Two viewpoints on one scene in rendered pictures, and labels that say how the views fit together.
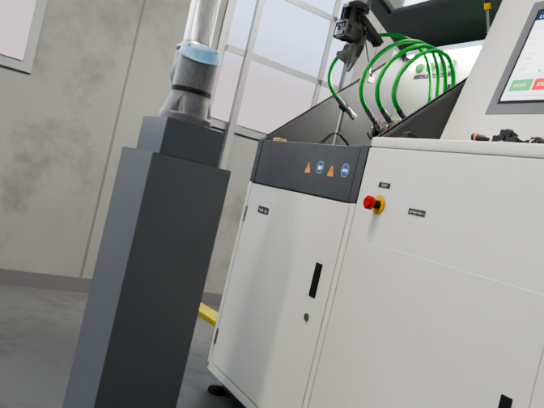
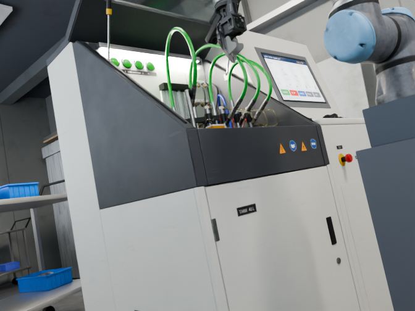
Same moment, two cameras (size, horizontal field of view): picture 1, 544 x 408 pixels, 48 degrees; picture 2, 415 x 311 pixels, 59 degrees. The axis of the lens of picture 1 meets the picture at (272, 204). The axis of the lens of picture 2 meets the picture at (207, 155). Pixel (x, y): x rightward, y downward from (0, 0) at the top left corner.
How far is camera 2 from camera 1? 2.72 m
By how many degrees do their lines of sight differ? 106
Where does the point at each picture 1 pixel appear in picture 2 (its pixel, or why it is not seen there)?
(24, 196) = not seen: outside the picture
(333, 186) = (310, 157)
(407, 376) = not seen: hidden behind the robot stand
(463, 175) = (364, 134)
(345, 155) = (307, 132)
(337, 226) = (326, 184)
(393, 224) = (352, 167)
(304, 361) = (350, 289)
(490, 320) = not seen: hidden behind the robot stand
